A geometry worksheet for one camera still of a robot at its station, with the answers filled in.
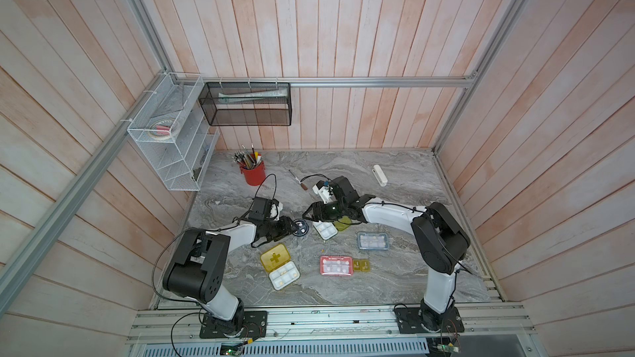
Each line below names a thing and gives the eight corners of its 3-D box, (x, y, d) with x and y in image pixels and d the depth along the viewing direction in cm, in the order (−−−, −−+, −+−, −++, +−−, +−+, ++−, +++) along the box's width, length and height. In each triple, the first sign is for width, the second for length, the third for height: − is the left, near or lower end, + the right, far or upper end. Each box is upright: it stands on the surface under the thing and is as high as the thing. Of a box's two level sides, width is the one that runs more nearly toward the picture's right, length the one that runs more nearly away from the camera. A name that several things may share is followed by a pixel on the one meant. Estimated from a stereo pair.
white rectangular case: (380, 187, 109) (382, 182, 106) (371, 169, 116) (372, 164, 113) (387, 185, 110) (389, 180, 107) (377, 168, 116) (378, 163, 113)
